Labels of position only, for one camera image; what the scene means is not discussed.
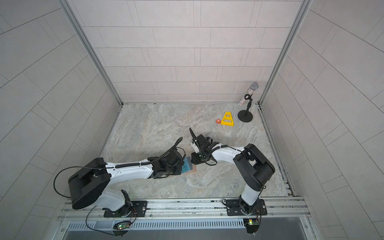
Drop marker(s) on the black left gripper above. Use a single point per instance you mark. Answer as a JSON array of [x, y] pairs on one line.
[[180, 165]]

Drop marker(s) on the yellow triangular plastic block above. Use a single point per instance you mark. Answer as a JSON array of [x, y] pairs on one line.
[[227, 120]]

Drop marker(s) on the tan leather card holder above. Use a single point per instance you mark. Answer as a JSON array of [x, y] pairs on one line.
[[194, 168]]

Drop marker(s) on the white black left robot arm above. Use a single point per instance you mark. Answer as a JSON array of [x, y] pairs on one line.
[[91, 185]]

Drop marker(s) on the glitter microphone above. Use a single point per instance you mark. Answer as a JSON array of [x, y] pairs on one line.
[[254, 86]]

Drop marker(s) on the black microphone stand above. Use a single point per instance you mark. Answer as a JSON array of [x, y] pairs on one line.
[[245, 115]]

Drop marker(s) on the teal VIP card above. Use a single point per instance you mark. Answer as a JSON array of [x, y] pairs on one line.
[[187, 165]]

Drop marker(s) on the right circuit board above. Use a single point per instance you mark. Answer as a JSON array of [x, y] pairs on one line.
[[251, 225]]

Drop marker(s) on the left green circuit board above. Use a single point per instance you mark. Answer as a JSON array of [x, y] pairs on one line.
[[122, 226]]

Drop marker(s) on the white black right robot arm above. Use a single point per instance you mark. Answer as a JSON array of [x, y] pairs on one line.
[[255, 168]]

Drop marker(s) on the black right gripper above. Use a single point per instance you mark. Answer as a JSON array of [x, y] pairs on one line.
[[195, 161]]

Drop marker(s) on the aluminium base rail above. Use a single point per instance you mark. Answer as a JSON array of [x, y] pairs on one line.
[[282, 218]]

